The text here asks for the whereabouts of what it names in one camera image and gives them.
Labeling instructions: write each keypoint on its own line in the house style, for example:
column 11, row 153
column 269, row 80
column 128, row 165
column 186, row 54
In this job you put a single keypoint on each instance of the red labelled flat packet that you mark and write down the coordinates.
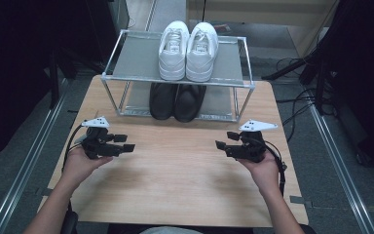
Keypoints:
column 224, row 28

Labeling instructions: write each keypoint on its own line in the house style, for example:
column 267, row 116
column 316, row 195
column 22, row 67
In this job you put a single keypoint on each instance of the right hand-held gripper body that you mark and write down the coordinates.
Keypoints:
column 251, row 149

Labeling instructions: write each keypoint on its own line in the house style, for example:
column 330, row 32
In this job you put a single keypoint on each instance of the metal floor rail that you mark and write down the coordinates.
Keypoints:
column 22, row 175
column 341, row 175

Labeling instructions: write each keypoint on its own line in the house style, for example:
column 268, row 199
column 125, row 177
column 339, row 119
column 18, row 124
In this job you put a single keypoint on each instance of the person's left hand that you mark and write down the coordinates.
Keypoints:
column 79, row 167

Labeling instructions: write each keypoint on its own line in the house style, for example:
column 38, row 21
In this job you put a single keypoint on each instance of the black stand legs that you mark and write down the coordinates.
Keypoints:
column 289, row 68

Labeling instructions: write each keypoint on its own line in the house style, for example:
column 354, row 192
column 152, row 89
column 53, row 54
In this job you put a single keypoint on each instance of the grey tape strip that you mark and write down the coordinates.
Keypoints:
column 43, row 191
column 300, row 200

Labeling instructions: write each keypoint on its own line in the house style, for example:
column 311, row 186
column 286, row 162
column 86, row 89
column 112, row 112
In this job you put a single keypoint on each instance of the metal frame shoe rack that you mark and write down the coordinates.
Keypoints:
column 136, row 61

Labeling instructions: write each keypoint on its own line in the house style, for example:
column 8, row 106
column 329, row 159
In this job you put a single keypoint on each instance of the person's grey clothing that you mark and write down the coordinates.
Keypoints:
column 172, row 230

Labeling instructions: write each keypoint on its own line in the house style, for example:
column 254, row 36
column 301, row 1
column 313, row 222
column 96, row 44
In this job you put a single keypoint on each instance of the person's right hand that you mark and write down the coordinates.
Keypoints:
column 266, row 174

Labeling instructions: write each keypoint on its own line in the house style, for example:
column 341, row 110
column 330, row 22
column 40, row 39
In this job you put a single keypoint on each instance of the black slipper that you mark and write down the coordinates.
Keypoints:
column 190, row 104
column 162, row 100

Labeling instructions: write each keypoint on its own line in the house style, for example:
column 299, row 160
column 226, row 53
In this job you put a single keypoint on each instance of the wooden cabinet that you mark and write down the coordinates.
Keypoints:
column 259, row 13

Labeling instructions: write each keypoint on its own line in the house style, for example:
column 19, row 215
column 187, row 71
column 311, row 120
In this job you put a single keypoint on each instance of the black curtain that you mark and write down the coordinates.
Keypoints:
column 363, row 81
column 19, row 65

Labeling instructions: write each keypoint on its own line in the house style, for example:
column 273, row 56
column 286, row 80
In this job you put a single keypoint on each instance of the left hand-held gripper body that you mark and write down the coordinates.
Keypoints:
column 97, row 146

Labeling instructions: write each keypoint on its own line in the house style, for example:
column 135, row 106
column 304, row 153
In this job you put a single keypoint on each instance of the white sneaker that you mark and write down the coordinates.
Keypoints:
column 172, row 55
column 201, row 57

